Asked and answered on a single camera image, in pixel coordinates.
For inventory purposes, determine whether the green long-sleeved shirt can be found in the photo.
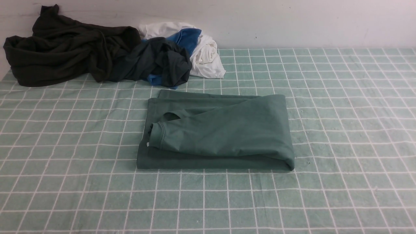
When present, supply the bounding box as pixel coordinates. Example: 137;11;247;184
136;90;295;172

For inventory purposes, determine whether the blue crumpled garment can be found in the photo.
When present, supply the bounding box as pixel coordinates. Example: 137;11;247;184
141;28;202;89

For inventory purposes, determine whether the dark green crumpled garment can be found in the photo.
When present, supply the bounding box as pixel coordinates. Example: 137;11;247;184
107;37;192;88

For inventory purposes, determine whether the green checkered tablecloth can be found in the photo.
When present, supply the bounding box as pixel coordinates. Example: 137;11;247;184
0;48;416;234

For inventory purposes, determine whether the white crumpled garment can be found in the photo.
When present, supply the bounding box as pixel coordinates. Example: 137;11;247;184
138;22;226;79

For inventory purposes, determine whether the dark olive crumpled garment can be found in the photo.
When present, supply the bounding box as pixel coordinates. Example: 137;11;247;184
3;5;141;87

